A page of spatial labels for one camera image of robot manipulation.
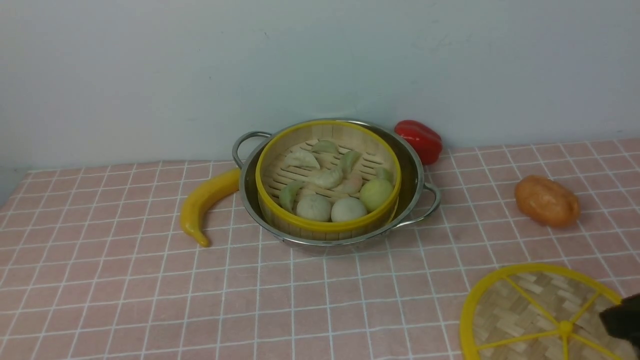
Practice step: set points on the red bell pepper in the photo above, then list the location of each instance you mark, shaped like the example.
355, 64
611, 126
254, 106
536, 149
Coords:
426, 142

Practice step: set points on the orange potato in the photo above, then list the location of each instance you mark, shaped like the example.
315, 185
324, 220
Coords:
547, 202

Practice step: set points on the yellow rimmed bamboo steamer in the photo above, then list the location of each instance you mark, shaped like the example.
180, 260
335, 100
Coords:
378, 160

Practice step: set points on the yellow rimmed bamboo steamer lid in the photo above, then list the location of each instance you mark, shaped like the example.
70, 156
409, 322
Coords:
537, 311

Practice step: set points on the yellow banana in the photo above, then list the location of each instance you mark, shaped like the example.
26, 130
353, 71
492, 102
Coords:
202, 199

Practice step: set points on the pink dumpling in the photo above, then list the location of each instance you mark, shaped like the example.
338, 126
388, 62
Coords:
351, 184

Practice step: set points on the pink checkered tablecloth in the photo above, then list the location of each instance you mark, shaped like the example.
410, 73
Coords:
94, 265

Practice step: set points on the yellow-green bun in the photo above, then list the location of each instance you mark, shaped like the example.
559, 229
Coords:
374, 193

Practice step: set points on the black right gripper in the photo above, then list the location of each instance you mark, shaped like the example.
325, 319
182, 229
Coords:
622, 321

